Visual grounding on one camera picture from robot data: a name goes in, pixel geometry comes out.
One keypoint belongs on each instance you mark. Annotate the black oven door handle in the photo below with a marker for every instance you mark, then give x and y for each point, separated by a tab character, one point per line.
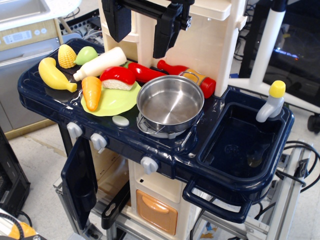
114	208

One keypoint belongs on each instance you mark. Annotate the grey oval button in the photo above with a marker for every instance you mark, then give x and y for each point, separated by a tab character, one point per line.
120	121

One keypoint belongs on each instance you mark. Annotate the yellow toy banana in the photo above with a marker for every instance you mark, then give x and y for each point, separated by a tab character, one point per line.
53	77

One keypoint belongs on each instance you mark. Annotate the red white toy sushi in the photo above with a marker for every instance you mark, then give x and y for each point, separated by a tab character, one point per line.
118	78

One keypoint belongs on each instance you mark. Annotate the orange toy carrot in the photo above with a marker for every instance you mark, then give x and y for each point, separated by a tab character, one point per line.
91	90

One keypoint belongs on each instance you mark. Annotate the right grey stove knob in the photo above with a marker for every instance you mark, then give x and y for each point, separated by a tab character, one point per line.
149	165

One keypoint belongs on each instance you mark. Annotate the grey yellow toy faucet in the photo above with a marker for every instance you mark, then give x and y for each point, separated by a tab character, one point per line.
274	102

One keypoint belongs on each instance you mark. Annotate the red toy ketchup bottle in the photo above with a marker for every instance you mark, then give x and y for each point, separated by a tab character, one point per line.
207	84

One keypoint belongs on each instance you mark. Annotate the black computer case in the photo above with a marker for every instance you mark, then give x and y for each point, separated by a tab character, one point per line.
14	185

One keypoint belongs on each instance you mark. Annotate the black caster wheel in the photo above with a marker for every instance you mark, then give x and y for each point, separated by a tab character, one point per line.
313	123

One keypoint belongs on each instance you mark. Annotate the green toy pear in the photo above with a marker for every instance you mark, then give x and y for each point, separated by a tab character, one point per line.
85	55

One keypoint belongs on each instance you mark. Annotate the cream toy kitchen tower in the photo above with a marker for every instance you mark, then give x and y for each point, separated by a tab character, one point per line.
207	46

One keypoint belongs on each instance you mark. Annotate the navy toy kitchen counter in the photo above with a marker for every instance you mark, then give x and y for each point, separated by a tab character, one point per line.
227	159

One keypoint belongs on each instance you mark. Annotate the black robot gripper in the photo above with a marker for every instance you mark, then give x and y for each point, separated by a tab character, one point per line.
170	20

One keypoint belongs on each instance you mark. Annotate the cream toy bottle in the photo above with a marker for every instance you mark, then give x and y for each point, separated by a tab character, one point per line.
95	67

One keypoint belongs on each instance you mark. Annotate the light green toy plate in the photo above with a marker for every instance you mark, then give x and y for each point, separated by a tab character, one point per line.
114	101

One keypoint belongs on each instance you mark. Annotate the navy oven door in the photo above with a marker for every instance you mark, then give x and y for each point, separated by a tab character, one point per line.
79	182

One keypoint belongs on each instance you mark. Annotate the yellow toy corn cob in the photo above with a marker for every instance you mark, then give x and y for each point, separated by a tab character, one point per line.
66	56

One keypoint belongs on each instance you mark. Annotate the grey stove knob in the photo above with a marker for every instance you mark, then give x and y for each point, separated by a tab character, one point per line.
99	142
149	165
74	130

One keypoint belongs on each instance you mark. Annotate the orange toy drawer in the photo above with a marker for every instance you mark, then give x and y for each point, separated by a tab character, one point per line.
157	213

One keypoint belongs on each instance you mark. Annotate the red toy chili pepper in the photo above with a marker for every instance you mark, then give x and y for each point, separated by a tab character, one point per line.
141	73

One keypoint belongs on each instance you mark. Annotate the white stand frame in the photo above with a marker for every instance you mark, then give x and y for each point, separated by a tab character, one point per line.
272	27

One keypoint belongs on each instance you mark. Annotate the left grey stove knob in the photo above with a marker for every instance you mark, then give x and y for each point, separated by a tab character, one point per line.
74	130

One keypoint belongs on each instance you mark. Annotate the middle grey stove knob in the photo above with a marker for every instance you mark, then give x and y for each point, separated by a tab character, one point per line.
99	142

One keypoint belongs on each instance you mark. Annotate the stainless steel pot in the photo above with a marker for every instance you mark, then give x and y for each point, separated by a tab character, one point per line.
170	103

